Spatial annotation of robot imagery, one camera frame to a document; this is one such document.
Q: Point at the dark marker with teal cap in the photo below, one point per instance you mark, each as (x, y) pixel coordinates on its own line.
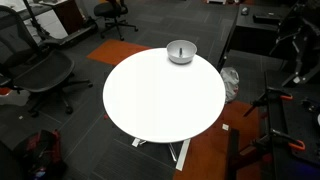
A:
(180, 51)

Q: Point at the grey bowl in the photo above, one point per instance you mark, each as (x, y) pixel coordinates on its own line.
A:
(189, 50)

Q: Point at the white table base legs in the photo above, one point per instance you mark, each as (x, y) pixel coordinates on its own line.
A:
(178, 159)

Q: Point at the white plastic bag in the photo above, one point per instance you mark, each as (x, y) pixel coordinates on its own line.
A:
(231, 82)

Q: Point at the black swivel chair background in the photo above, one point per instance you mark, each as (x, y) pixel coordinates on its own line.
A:
(113, 9)

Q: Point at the computer mouse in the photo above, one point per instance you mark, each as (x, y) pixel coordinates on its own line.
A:
(245, 11)

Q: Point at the black desk with items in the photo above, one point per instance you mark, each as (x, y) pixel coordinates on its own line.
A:
(247, 36)

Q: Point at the black keyboard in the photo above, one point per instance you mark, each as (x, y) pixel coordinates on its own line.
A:
(266, 18)

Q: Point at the black electric scooter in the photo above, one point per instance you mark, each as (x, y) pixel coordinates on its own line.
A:
(56, 22)

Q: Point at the black robot mounting stand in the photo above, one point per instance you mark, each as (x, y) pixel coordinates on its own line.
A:
(295, 118)

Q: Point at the black mesh office chair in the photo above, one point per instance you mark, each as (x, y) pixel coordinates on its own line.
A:
(24, 65)

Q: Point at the red black backpack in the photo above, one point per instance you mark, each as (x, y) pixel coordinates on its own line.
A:
(40, 156)

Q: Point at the upper orange handled clamp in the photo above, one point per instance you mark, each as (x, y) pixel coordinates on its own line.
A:
(264, 98)

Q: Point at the orange handled clamp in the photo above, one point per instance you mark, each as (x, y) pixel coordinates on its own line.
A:
(264, 98)
(279, 137)

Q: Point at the lower orange handled clamp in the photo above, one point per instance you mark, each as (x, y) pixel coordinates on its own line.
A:
(279, 137)

